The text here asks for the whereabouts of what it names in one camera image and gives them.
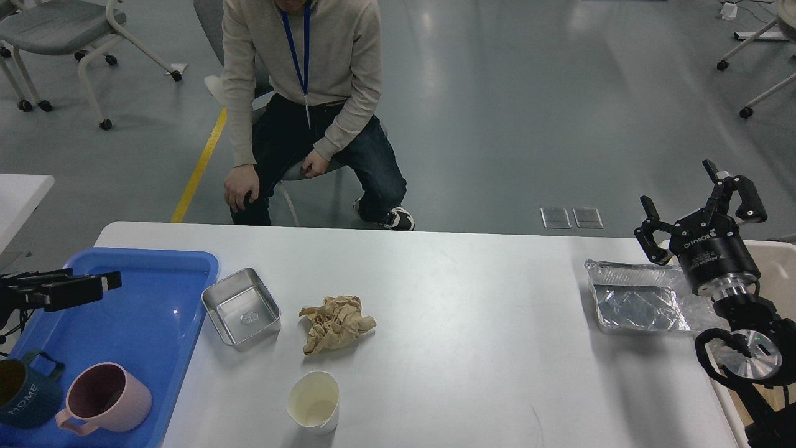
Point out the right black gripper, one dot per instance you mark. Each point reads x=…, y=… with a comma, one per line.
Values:
x=718, y=255

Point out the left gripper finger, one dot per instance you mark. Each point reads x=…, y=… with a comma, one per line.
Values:
x=36, y=279
x=61, y=294

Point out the pink mug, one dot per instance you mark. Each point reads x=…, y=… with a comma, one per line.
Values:
x=105, y=396

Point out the dark blue home mug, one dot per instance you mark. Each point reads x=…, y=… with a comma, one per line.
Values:
x=29, y=398

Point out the square metal tin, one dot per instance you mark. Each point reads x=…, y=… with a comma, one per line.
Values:
x=242, y=309

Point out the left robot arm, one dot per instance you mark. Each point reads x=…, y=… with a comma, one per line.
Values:
x=23, y=300

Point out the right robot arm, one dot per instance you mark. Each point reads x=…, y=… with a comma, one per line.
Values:
x=657, y=238

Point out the white side table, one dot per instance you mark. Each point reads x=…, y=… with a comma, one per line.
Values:
x=20, y=196

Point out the aluminium foil tray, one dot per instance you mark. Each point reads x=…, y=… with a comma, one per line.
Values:
x=647, y=299

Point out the right floor outlet plate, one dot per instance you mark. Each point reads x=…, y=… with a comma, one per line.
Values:
x=587, y=217

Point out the floor outlet plate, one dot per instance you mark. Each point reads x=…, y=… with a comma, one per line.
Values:
x=555, y=218
x=587, y=217

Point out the left floor outlet plate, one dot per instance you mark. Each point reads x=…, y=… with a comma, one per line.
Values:
x=555, y=218

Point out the beige plastic bin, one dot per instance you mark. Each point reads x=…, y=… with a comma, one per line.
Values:
x=777, y=267

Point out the white paper cup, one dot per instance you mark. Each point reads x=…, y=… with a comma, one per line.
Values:
x=314, y=403

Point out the crumpled brown paper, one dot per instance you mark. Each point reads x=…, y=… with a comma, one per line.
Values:
x=335, y=324

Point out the seated person beige sweater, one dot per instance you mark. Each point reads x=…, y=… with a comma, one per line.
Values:
x=301, y=82

